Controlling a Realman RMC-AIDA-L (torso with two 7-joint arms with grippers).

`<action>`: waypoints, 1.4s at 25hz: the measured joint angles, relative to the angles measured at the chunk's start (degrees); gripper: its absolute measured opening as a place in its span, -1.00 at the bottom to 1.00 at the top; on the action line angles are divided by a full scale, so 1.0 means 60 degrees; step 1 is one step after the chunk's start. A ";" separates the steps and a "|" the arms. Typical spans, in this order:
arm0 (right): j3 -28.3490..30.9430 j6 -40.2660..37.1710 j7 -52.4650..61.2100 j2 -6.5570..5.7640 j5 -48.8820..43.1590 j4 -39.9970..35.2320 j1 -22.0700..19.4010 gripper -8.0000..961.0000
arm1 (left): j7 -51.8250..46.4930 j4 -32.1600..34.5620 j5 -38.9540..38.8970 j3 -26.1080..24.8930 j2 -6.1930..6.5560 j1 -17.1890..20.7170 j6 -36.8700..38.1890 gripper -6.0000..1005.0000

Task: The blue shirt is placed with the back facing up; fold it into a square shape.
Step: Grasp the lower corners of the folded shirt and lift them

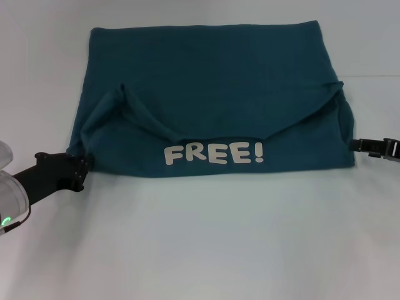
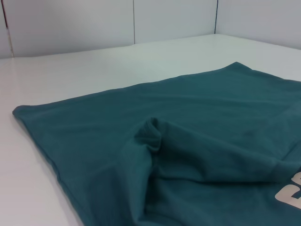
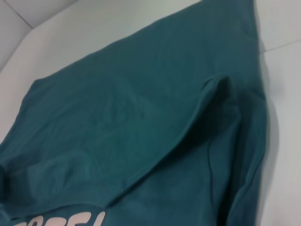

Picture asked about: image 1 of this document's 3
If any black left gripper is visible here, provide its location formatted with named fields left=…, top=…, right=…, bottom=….
left=12, top=151, right=96, bottom=208

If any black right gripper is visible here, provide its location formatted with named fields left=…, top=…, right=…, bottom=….
left=347, top=137, right=400, bottom=163

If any blue t-shirt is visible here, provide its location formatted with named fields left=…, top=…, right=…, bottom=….
left=66, top=20, right=357, bottom=179

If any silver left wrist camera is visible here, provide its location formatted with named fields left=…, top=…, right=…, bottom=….
left=0, top=140, right=15, bottom=171

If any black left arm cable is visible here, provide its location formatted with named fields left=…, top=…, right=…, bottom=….
left=3, top=219, right=24, bottom=234

